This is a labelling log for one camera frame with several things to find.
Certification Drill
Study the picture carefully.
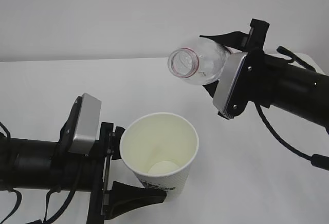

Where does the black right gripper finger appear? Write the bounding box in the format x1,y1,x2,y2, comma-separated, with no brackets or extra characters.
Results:
203,81,218,98
199,31,249,52

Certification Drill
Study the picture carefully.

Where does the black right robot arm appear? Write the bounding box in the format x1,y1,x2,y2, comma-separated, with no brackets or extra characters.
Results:
205,18,328,128

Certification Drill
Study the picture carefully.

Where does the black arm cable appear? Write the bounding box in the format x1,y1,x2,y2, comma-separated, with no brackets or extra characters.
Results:
255,45,329,172
0,121,83,224

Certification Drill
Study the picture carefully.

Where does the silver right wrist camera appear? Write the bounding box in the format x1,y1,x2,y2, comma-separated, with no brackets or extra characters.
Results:
213,52,247,119

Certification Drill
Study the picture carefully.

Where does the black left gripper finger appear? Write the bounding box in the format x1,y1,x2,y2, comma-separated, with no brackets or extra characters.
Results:
109,126,125,160
104,181,167,220

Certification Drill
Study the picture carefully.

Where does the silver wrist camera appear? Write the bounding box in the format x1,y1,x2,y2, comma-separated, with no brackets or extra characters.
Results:
69,93,101,155
213,52,247,119

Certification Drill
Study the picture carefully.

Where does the white paper cup green logo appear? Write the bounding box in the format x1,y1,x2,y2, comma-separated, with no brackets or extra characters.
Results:
119,113,199,201

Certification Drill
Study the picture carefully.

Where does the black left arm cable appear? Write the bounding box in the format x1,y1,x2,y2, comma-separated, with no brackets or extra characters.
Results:
0,121,83,224

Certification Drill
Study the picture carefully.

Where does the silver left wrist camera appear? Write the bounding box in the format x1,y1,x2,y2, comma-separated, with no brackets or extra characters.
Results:
69,93,101,155

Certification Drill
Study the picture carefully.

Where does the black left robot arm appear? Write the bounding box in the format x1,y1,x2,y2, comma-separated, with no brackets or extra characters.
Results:
1,122,167,223

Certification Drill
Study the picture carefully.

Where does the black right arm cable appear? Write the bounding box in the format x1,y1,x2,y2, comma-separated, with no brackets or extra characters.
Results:
255,45,329,172

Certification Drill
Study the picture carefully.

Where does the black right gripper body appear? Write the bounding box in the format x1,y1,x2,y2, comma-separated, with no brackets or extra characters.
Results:
229,18,277,116

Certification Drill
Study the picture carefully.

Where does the clear water bottle red label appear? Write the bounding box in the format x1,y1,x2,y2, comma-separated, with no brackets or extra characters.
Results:
168,38,231,85

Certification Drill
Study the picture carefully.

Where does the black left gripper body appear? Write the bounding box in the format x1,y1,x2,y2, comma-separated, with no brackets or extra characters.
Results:
86,122,114,224

